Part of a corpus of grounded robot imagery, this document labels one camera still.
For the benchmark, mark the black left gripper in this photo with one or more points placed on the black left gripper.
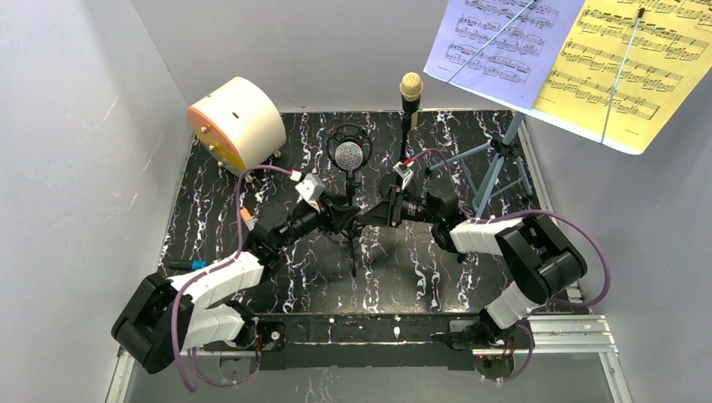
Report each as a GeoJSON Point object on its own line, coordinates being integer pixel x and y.
{"type": "Point", "coordinates": [325, 210]}

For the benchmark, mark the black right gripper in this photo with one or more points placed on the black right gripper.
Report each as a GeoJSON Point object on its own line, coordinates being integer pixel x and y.
{"type": "Point", "coordinates": [392, 208]}

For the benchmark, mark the silver microphone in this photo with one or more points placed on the silver microphone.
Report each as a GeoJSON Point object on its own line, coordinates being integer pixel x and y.
{"type": "Point", "coordinates": [349, 149]}

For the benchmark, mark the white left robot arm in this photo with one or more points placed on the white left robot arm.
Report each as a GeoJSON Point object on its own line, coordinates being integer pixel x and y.
{"type": "Point", "coordinates": [168, 315]}

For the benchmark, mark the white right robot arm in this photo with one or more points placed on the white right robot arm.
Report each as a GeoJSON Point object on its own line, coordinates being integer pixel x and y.
{"type": "Point", "coordinates": [541, 259]}

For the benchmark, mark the white and orange drum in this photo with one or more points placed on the white and orange drum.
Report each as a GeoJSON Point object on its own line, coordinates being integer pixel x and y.
{"type": "Point", "coordinates": [238, 124]}

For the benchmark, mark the beige microphone on round stand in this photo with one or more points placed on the beige microphone on round stand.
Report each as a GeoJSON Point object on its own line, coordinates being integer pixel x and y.
{"type": "Point", "coordinates": [411, 87]}

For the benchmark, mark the blue music stand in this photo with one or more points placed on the blue music stand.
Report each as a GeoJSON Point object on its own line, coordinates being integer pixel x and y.
{"type": "Point", "coordinates": [505, 148]}

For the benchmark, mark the black and blue marker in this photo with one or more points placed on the black and blue marker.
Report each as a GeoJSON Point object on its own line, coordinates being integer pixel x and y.
{"type": "Point", "coordinates": [186, 264]}

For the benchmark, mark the lavender sheet music page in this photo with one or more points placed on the lavender sheet music page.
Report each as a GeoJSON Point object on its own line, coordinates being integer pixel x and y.
{"type": "Point", "coordinates": [502, 50]}

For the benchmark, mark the yellow sheet music page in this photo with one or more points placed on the yellow sheet music page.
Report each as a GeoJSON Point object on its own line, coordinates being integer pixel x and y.
{"type": "Point", "coordinates": [625, 69]}

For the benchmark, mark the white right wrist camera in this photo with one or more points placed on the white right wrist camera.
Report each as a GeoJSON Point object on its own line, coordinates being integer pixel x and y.
{"type": "Point", "coordinates": [404, 172]}

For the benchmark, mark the aluminium frame rail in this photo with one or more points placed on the aluminium frame rail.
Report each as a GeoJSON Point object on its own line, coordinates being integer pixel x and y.
{"type": "Point", "coordinates": [395, 358]}

